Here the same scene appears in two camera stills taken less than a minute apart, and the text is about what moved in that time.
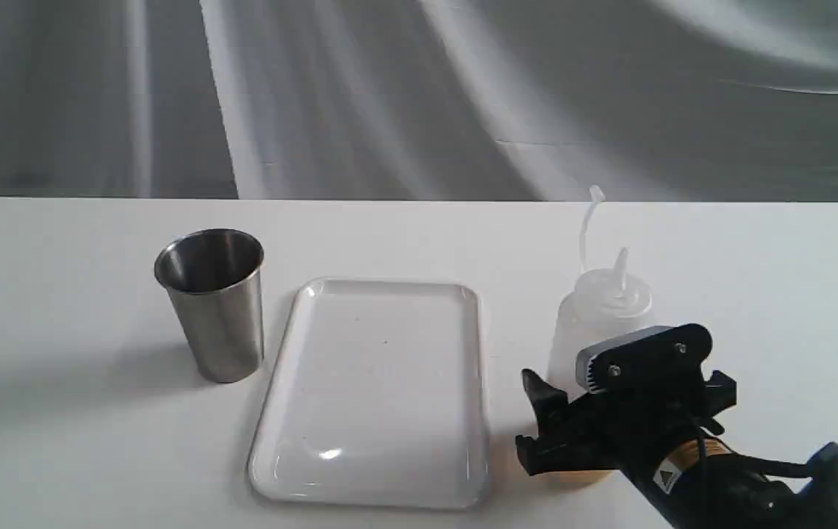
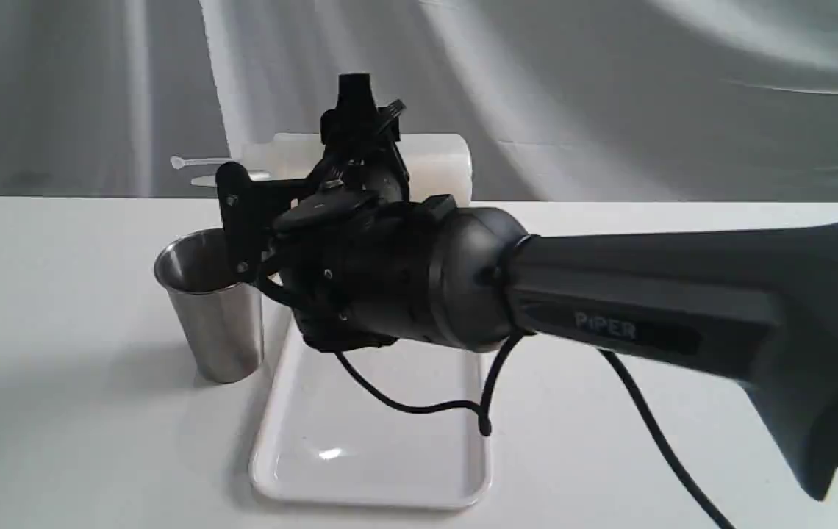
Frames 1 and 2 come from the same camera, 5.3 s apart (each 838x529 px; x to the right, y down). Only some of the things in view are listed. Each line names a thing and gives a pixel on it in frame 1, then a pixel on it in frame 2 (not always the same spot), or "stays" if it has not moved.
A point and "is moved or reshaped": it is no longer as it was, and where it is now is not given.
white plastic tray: x=375 y=396 stays
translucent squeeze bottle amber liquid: x=603 y=303 is moved or reshaped
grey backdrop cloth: x=650 y=100 stays
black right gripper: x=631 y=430 to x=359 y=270
